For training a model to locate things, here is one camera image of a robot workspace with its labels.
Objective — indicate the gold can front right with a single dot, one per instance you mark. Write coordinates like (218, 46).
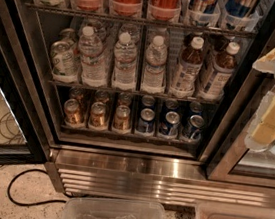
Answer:
(122, 117)

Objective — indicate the blue pepsi bottle left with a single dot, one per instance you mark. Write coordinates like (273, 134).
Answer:
(202, 13)

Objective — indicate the gold can rear left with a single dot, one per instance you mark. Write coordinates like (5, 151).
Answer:
(76, 93)

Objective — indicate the silver green can rear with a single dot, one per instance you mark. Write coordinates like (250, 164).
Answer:
(69, 35)

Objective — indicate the stainless steel fridge grille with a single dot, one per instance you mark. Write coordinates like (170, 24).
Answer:
(145, 179)

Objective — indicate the gold can front middle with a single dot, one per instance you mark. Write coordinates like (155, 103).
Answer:
(97, 116)

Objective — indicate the brown tea bottle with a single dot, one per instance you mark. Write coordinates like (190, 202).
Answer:
(219, 70)
(187, 69)

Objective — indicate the gold can front left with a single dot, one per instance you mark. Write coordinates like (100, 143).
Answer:
(73, 112)

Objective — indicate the clear water bottle middle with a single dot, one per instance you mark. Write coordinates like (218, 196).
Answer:
(125, 65)

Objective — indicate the gold can rear right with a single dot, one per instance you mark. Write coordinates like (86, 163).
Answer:
(124, 99)

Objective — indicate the clear plastic bin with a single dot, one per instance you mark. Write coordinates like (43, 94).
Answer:
(97, 208)

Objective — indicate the blue pepsi can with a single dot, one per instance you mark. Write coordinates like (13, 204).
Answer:
(169, 124)
(195, 108)
(170, 105)
(146, 121)
(193, 127)
(148, 102)

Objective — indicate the brown tea bottle left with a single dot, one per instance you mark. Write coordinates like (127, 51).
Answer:
(187, 69)

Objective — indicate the blue pepsi bottle right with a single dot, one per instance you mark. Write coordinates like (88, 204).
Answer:
(238, 15)

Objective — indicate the clear water bottle right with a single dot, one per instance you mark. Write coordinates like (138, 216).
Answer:
(155, 65)

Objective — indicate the red coca-cola bottle right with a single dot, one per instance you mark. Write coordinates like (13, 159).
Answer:
(163, 9)

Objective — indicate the brown tea bottle right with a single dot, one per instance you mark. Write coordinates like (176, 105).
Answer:
(219, 70)

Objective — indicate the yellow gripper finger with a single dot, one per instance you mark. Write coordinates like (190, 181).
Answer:
(261, 130)
(266, 64)

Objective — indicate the clear water bottle left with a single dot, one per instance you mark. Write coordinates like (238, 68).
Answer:
(93, 61)

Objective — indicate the gold can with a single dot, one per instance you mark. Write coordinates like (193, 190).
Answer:
(102, 96)
(97, 116)
(124, 99)
(122, 117)
(76, 93)
(73, 112)

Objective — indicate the clear water bottle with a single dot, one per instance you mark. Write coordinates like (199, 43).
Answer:
(155, 65)
(125, 65)
(93, 61)

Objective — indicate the gold can rear middle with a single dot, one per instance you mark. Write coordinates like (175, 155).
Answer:
(102, 96)

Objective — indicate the blue pepsi bottle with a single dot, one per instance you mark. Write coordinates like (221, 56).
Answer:
(202, 13)
(238, 15)

